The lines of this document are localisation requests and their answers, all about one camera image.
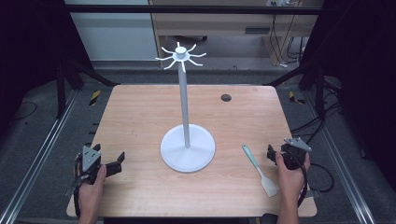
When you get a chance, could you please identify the aluminium floor rail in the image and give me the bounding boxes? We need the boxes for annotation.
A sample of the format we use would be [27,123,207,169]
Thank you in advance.
[302,90,378,224]
[0,89,80,224]

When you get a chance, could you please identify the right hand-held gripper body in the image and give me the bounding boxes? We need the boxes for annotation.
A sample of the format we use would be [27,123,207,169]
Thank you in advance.
[276,136,313,171]

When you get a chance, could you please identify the person's left hand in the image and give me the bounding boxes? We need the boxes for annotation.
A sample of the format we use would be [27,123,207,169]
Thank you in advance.
[77,164,107,203]

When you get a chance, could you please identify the black horizontal frame bar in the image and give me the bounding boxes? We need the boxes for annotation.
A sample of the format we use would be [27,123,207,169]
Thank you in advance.
[64,5,325,16]

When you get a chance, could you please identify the thin black floor cable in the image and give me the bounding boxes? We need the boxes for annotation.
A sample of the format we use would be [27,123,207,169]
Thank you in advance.
[11,100,38,121]

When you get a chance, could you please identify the person's right hand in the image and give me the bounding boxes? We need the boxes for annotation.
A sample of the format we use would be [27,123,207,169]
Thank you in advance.
[275,151,312,203]

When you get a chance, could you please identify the white hook rack stand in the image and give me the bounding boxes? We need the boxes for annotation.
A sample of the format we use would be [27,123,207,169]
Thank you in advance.
[154,41,217,174]

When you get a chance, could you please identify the yellow black striped marker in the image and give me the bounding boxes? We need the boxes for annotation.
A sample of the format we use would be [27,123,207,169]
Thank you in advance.
[288,91,306,105]
[89,90,103,106]

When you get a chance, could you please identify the white cabinet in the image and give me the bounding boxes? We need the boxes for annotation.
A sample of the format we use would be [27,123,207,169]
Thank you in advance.
[64,0,159,62]

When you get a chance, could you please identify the black upright frame post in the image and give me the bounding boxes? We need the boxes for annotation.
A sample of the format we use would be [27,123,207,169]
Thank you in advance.
[55,61,67,119]
[313,61,327,118]

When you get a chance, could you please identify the black curtain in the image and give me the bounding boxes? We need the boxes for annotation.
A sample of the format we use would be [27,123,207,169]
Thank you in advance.
[298,0,396,183]
[0,0,94,132]

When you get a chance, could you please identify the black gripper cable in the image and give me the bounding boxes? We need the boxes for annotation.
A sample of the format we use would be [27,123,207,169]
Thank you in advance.
[296,160,336,209]
[73,154,83,219]

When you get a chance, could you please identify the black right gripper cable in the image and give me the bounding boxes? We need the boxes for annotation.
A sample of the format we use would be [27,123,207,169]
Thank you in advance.
[296,160,336,209]

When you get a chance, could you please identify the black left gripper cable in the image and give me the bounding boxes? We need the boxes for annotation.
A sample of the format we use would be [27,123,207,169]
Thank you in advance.
[73,154,83,219]

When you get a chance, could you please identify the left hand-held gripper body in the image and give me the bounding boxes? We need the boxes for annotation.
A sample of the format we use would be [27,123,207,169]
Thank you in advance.
[75,146,123,185]

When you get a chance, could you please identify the black floor cables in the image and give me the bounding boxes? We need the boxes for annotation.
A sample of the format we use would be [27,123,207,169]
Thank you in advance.
[290,101,342,138]

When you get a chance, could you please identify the black slanted frame strut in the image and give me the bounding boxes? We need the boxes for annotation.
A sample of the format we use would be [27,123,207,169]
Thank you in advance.
[263,61,313,88]
[65,60,121,88]

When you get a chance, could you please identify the black hanging desk cables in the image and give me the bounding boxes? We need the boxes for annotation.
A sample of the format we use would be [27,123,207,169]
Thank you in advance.
[268,13,304,66]

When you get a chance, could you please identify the teal handled white spatula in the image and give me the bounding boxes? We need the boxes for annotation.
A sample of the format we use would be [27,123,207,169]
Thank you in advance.
[241,144,278,198]

